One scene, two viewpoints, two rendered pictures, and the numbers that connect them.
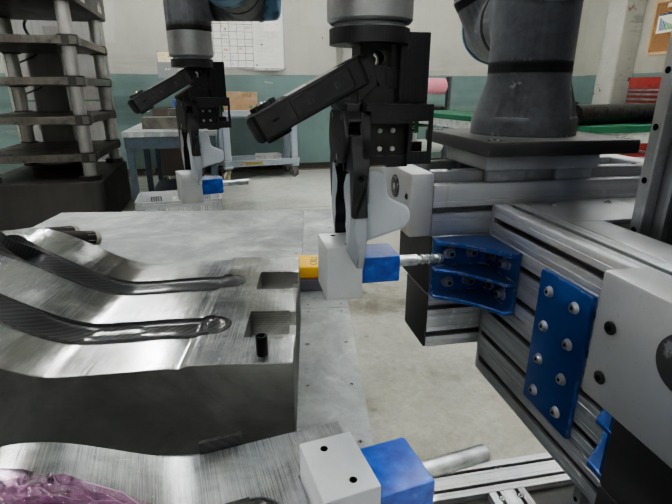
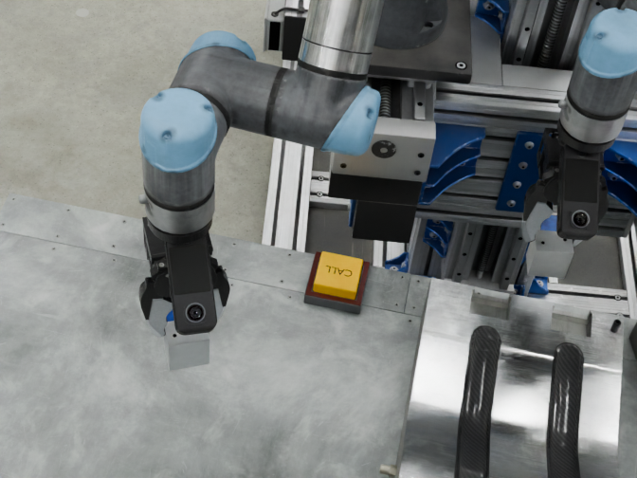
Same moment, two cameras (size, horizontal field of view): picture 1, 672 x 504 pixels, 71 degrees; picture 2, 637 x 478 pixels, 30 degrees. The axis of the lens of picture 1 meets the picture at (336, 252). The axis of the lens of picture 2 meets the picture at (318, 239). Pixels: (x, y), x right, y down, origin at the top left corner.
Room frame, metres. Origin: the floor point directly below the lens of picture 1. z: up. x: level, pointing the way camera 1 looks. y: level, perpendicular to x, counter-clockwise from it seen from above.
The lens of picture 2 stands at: (0.60, 1.04, 2.15)
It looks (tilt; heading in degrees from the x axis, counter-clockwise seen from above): 51 degrees down; 279
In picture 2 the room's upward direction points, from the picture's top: 7 degrees clockwise
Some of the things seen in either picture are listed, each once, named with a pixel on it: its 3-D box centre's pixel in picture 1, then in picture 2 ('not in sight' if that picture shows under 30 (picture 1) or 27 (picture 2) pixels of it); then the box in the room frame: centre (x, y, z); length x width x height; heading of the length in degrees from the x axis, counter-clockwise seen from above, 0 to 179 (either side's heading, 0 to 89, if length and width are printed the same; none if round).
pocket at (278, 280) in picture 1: (279, 294); (487, 311); (0.51, 0.07, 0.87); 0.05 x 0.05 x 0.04; 3
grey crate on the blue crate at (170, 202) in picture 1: (180, 204); not in sight; (3.45, 1.17, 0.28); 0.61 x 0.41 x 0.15; 104
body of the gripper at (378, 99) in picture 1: (375, 101); (575, 154); (0.45, -0.04, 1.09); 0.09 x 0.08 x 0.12; 102
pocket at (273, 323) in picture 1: (272, 340); (568, 327); (0.40, 0.06, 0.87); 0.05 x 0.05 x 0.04; 3
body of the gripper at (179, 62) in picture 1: (199, 96); (179, 240); (0.88, 0.24, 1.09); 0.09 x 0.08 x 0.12; 119
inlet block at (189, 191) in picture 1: (214, 184); (179, 312); (0.88, 0.23, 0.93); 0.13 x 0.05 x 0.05; 119
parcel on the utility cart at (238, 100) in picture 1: (239, 103); not in sight; (6.24, 1.23, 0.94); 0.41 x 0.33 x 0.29; 112
